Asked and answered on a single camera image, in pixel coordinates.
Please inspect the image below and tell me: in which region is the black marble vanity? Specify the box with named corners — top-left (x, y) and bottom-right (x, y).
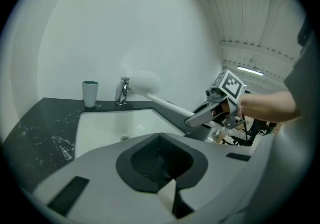
top-left (1, 97), bottom-right (214, 187)

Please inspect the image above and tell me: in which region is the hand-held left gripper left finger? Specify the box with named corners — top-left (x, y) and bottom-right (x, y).
top-left (32, 132), bottom-right (177, 221)

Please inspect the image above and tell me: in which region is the white sink basin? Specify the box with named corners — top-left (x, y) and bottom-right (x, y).
top-left (74, 108), bottom-right (186, 159)

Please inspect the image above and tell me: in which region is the black tripod stand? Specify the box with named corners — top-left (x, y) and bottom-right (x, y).
top-left (246, 117), bottom-right (277, 146)

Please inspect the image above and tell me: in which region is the white long-handled brush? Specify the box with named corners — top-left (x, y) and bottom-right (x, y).
top-left (130, 69), bottom-right (248, 133)

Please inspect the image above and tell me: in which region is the ceiling light tube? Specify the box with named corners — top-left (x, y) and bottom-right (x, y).
top-left (237, 66), bottom-right (265, 77)

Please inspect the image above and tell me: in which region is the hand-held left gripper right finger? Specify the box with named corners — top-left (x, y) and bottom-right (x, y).
top-left (158, 132), bottom-right (256, 220)

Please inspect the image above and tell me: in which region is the white cup with dark rim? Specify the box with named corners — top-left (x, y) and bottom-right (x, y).
top-left (82, 80), bottom-right (100, 108)

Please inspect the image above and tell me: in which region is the person's right forearm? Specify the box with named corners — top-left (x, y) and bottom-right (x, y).
top-left (238, 90), bottom-right (303, 124)

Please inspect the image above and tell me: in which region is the person's black shirt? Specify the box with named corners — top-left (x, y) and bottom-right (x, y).
top-left (283, 16), bottom-right (320, 120)

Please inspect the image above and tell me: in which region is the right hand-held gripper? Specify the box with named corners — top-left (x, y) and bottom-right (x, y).
top-left (184, 69), bottom-right (245, 129)

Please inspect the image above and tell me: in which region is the chrome faucet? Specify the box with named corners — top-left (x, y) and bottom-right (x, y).
top-left (115, 76), bottom-right (132, 106)

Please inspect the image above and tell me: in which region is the person's right hand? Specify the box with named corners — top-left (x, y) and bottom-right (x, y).
top-left (216, 100), bottom-right (231, 119)

